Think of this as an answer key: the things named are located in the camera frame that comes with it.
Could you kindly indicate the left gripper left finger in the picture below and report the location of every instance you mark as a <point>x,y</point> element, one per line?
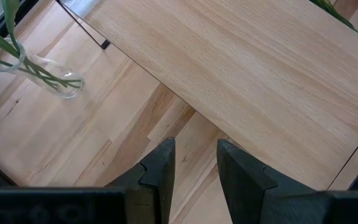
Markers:
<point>163,168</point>

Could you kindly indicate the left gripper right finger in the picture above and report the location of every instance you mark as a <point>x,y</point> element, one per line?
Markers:
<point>244,186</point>

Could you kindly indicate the large red flower bunch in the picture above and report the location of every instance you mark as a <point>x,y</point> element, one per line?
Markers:
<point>329,7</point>

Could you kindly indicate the wooden conveyor board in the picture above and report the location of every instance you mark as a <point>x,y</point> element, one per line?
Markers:
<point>228,77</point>

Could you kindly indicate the clear glass vase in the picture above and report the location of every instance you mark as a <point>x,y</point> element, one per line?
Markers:
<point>67,90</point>

